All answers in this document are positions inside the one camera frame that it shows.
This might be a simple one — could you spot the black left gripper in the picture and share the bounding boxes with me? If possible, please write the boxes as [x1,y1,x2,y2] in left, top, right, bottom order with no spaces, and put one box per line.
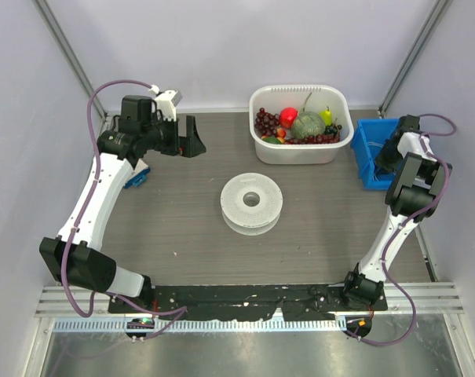
[141,113,206,158]

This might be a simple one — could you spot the white perforated cable spool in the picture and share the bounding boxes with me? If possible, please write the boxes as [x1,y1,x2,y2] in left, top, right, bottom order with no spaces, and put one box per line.
[220,173,283,236]

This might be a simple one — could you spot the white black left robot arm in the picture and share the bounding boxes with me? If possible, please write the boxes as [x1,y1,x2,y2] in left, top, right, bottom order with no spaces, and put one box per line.
[39,90,206,313]

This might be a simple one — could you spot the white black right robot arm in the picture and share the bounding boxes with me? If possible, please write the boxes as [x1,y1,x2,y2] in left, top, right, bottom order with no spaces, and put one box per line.
[340,115,452,310]

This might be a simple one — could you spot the blue plastic bin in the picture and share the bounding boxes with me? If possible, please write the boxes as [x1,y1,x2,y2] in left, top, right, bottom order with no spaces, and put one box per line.
[350,119,398,191]

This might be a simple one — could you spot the white blue razor package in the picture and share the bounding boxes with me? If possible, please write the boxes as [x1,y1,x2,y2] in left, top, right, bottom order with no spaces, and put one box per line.
[123,159,151,189]

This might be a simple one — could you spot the black grape bunch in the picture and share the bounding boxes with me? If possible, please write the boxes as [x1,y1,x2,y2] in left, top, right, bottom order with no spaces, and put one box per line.
[324,123,342,137]

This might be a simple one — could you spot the yellow green pear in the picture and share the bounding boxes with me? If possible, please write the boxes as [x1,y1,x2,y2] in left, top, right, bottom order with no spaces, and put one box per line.
[320,107,333,126]

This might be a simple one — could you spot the dark red grape bunch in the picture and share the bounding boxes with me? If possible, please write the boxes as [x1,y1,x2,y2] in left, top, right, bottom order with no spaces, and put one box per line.
[254,108,280,137]

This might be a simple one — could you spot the green netted melon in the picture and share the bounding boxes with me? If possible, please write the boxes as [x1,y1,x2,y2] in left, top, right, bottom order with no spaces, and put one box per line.
[291,112,326,139]

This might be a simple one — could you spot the small peach fruit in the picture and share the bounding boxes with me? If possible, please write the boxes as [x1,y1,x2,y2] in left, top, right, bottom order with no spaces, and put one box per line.
[276,128,287,138]

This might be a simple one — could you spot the white plastic fruit basket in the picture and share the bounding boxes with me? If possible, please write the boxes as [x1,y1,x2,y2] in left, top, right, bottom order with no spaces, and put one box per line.
[249,84,355,165]

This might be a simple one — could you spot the red apple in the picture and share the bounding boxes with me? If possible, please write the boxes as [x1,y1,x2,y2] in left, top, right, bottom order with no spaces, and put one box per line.
[279,107,298,130]

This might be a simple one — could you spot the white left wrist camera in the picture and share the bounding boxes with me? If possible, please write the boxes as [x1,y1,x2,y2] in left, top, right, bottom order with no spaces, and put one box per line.
[148,85,182,121]

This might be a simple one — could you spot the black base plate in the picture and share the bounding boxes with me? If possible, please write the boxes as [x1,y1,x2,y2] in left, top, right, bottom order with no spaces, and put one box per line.
[107,283,389,321]

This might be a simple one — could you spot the white slotted cable duct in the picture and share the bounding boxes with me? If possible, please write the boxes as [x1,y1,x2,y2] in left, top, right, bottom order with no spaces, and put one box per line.
[53,316,346,334]

